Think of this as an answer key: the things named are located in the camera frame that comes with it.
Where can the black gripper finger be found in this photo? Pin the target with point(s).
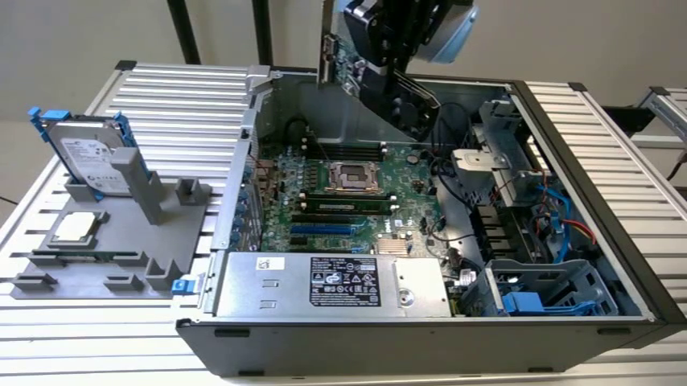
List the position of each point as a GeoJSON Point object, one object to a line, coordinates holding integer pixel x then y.
{"type": "Point", "coordinates": [399, 48]}

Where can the green graphics card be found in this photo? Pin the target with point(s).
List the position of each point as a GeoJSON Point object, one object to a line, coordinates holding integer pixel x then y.
{"type": "Point", "coordinates": [386, 108]}

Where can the black stand pole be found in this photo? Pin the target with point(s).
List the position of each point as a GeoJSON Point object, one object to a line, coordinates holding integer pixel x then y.
{"type": "Point", "coordinates": [264, 40]}
{"type": "Point", "coordinates": [184, 36]}

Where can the silver coin cell battery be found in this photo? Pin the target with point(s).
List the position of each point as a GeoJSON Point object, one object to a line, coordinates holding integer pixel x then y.
{"type": "Point", "coordinates": [412, 158]}

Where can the CPU socket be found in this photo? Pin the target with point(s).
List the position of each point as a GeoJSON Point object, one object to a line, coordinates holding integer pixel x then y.
{"type": "Point", "coordinates": [351, 177]}

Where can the black table corner cap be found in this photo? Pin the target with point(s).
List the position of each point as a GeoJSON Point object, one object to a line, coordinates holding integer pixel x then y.
{"type": "Point", "coordinates": [126, 65]}
{"type": "Point", "coordinates": [578, 86]}

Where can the green motherboard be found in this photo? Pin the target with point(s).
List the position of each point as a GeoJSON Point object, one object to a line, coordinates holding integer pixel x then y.
{"type": "Point", "coordinates": [408, 189]}

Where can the RAM stick with white label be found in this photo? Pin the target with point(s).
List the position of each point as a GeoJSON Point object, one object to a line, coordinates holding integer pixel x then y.
{"type": "Point", "coordinates": [332, 207]}

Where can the black expansion slot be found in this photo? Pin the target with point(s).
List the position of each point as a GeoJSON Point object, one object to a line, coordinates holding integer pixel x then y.
{"type": "Point", "coordinates": [322, 220]}

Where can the blue expansion slot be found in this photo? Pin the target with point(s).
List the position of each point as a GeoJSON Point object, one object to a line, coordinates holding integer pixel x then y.
{"type": "Point", "coordinates": [322, 231]}

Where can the small finned chipset heatsink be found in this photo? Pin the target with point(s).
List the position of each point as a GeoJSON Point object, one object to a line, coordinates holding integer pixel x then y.
{"type": "Point", "coordinates": [394, 246]}

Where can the grey metal disk cage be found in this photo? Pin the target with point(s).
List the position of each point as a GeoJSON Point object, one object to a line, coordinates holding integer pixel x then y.
{"type": "Point", "coordinates": [536, 267]}

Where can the silver power supply unit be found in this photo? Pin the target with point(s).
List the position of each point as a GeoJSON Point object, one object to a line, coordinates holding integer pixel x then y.
{"type": "Point", "coordinates": [290, 289]}

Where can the hard disk in blue carrier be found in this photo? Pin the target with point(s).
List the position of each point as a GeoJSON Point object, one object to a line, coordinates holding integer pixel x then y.
{"type": "Point", "coordinates": [85, 161]}

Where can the blue disk carrier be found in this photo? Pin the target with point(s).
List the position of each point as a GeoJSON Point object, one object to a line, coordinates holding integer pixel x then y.
{"type": "Point", "coordinates": [523, 301]}

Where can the grey parts rack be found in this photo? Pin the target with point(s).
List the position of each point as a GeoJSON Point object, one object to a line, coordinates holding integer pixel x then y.
{"type": "Point", "coordinates": [123, 237]}

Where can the blue case latch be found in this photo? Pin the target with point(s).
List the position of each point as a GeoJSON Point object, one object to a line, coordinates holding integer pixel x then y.
{"type": "Point", "coordinates": [182, 286]}

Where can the open grey PC case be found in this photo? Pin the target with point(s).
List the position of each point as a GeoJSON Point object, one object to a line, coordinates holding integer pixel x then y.
{"type": "Point", "coordinates": [375, 346]}

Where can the silver CPU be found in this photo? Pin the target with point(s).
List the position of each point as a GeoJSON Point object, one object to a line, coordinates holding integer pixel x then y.
{"type": "Point", "coordinates": [77, 227]}

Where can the green RAM stick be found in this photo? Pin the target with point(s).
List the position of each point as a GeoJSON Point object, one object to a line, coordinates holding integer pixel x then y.
{"type": "Point", "coordinates": [107, 254]}

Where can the silver metal drive bracket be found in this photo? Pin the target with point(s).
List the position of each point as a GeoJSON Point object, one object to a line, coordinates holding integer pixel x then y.
{"type": "Point", "coordinates": [478, 161]}

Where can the aluminium side table frame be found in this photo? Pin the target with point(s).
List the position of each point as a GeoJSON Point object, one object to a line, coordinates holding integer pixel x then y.
{"type": "Point", "coordinates": [666, 102]}

